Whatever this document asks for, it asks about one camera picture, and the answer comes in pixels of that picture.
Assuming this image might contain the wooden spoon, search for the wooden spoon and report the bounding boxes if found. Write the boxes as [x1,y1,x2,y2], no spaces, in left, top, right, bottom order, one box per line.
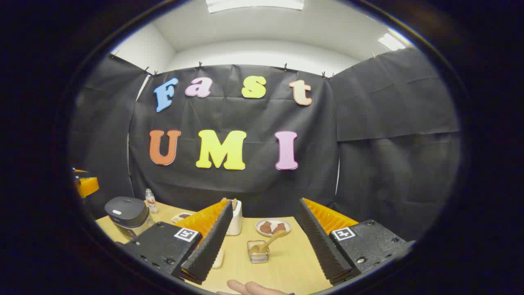
[250,230,288,254]

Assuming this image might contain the white toaster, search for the white toaster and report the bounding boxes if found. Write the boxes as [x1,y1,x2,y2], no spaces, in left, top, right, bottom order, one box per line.
[226,200,243,236]

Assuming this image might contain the ceiling light panel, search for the ceiling light panel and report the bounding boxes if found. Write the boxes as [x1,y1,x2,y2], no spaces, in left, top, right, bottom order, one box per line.
[378,33,406,51]

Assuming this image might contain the small clear drink bottle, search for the small clear drink bottle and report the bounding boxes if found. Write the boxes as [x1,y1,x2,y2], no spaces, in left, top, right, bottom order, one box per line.
[145,188,159,214]

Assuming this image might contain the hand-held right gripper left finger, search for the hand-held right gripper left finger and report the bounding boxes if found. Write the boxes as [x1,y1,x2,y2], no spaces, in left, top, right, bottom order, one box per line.
[121,198,234,285]

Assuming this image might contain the grey rice cooker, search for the grey rice cooker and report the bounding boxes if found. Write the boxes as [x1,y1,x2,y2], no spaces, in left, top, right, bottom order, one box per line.
[104,197,154,240]

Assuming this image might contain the white round plate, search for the white round plate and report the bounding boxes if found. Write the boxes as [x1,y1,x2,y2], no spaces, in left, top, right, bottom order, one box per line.
[256,218,292,237]

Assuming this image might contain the wire metal chopstick holder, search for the wire metal chopstick holder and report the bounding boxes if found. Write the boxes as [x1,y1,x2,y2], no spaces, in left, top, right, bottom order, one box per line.
[247,240,270,263]

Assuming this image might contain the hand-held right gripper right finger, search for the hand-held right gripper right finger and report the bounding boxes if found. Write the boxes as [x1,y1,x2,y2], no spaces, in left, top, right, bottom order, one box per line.
[298,198,416,286]

